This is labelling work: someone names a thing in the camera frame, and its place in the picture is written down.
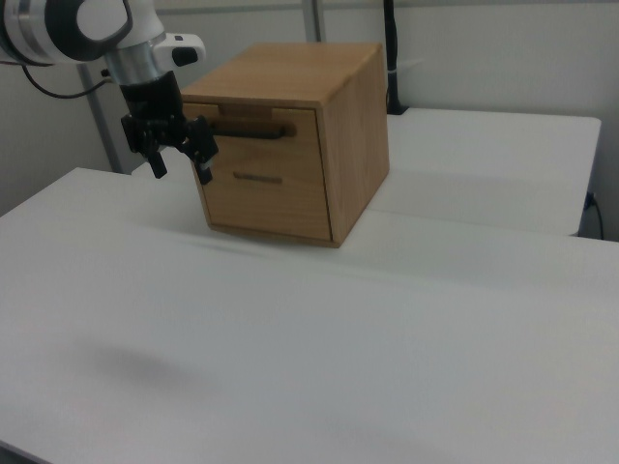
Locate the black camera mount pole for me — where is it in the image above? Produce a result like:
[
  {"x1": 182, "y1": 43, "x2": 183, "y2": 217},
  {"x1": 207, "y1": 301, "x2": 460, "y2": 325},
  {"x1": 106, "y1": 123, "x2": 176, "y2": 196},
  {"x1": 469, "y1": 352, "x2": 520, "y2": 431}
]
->
[{"x1": 382, "y1": 0, "x2": 409, "y2": 117}]

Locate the wooden drawer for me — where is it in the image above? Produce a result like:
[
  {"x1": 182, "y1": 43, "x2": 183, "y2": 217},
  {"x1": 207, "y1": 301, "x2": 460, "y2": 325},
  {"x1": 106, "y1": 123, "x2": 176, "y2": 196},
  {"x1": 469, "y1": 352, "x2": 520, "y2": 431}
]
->
[{"x1": 183, "y1": 102, "x2": 335, "y2": 242}]

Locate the black drawer handle bar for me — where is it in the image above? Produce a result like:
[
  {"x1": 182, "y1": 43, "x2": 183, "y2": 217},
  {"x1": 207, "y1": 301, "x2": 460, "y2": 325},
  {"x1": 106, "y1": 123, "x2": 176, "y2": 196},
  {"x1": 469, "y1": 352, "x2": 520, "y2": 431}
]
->
[{"x1": 208, "y1": 123, "x2": 297, "y2": 142}]

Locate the grey metal frame post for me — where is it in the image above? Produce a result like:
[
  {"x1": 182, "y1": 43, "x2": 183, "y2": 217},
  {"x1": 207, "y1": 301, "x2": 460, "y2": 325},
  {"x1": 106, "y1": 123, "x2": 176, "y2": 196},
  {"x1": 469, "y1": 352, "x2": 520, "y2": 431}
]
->
[{"x1": 75, "y1": 62, "x2": 123, "y2": 175}]

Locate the black power cable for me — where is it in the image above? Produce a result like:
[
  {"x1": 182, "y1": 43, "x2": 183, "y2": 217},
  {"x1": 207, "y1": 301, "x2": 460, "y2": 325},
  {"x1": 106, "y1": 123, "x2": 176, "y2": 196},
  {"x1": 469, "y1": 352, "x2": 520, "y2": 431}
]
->
[{"x1": 583, "y1": 191, "x2": 606, "y2": 240}]

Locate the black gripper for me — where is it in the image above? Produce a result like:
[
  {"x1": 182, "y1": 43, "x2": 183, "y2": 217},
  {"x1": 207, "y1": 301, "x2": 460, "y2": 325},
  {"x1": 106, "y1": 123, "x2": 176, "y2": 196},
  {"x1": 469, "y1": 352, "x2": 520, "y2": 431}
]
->
[{"x1": 118, "y1": 71, "x2": 220, "y2": 187}]

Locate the grey partition frame strip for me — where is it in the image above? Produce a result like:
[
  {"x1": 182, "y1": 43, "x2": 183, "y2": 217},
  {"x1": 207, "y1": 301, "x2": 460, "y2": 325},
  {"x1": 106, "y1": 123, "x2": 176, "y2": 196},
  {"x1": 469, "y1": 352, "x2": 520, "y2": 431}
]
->
[{"x1": 301, "y1": 0, "x2": 324, "y2": 44}]

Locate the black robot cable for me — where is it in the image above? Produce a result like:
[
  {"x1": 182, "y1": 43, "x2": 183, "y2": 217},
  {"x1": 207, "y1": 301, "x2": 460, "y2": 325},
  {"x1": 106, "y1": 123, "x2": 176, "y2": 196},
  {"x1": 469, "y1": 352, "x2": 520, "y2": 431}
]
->
[{"x1": 20, "y1": 62, "x2": 110, "y2": 99}]

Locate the wooden cabinet box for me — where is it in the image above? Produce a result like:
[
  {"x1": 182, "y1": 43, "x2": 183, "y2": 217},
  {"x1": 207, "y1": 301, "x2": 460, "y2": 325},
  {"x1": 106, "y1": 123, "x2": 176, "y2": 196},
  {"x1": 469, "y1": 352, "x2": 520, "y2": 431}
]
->
[{"x1": 180, "y1": 42, "x2": 391, "y2": 249}]

